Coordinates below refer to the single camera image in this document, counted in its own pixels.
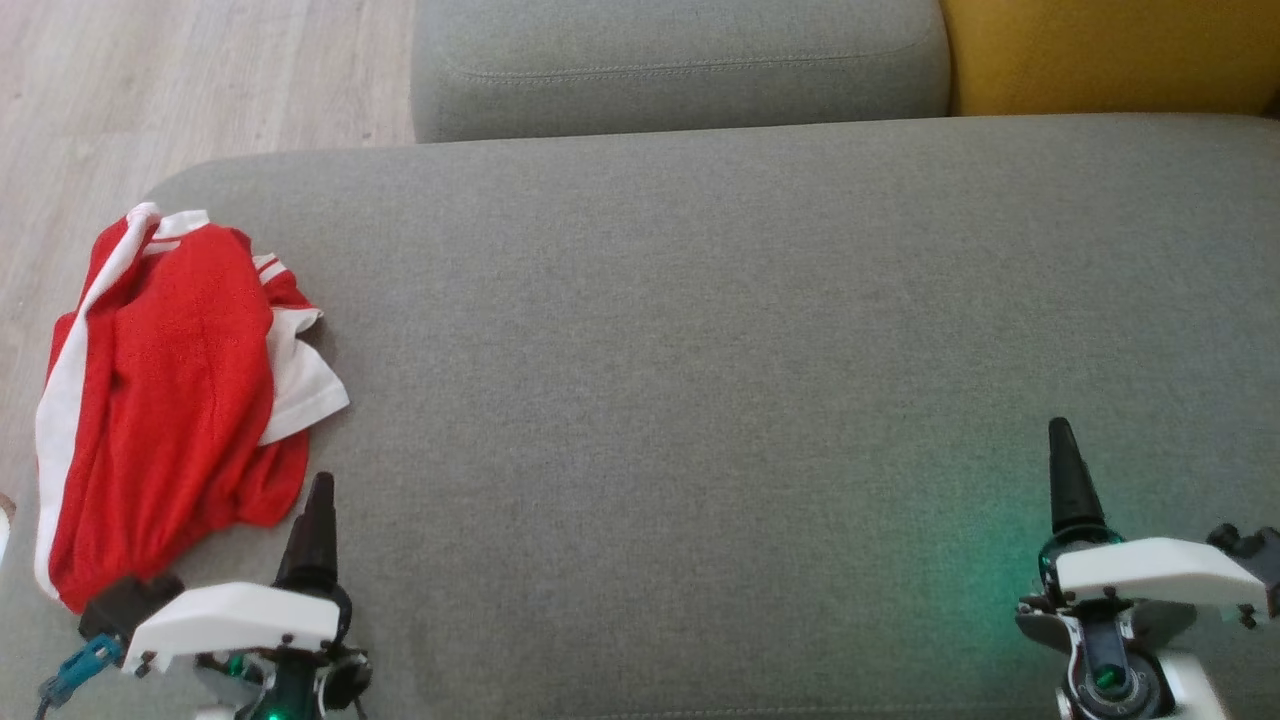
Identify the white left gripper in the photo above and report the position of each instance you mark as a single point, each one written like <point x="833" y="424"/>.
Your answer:
<point x="240" y="618"/>

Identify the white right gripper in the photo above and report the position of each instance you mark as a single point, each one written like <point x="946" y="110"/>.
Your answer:
<point x="1150" y="572"/>

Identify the red shorts with white stripe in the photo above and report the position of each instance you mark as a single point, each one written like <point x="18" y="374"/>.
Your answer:
<point x="170" y="400"/>

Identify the grey fabric sofa seat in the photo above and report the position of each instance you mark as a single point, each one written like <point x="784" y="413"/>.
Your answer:
<point x="700" y="400"/>

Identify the mustard yellow cushion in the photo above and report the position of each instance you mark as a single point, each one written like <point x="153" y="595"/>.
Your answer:
<point x="1110" y="50"/>

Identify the grey sofa back cushion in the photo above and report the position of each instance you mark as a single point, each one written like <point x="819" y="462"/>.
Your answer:
<point x="680" y="60"/>

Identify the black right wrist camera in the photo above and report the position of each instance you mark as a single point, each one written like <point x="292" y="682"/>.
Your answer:
<point x="1250" y="550"/>

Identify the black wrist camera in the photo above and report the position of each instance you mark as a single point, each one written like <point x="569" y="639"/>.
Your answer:
<point x="125" y="605"/>
<point x="1250" y="550"/>

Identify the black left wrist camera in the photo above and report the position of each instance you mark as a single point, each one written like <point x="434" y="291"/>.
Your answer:
<point x="125" y="605"/>

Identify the blue left camera connector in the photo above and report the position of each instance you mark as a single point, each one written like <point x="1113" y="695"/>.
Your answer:
<point x="85" y="665"/>

